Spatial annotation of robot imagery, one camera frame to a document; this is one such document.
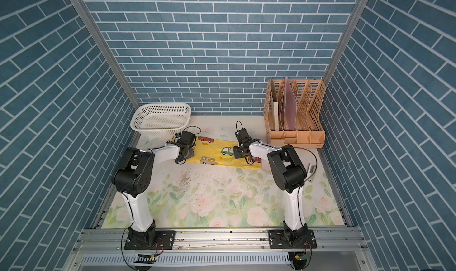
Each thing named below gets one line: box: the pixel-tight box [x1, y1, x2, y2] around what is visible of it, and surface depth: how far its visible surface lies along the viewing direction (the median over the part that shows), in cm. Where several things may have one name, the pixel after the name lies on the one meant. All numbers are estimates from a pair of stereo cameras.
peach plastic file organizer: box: [263, 79, 327, 149], surface depth 105 cm
